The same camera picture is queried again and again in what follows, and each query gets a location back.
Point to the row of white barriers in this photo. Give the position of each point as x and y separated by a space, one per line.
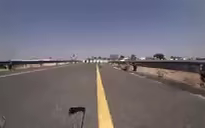
95 61

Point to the row of distant buildings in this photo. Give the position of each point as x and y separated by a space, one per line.
114 56

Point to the road sign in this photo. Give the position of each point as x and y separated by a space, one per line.
73 56

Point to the grey asphalt road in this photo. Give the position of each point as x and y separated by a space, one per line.
56 96

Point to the dark tree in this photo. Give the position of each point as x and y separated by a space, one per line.
159 56

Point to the metal guardrail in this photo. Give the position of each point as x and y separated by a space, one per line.
33 61
176 64

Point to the white painted edge line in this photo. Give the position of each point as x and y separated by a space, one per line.
23 72

